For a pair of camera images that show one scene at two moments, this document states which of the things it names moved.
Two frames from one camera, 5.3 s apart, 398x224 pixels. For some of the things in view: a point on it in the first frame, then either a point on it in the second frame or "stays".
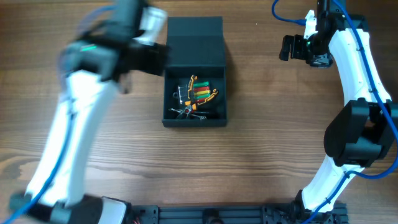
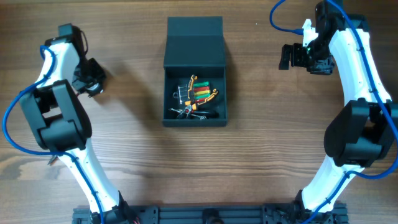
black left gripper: (152, 58) → (94, 76)
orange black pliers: (194, 104) stays
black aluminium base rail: (334, 213) stays
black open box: (195, 46) stays
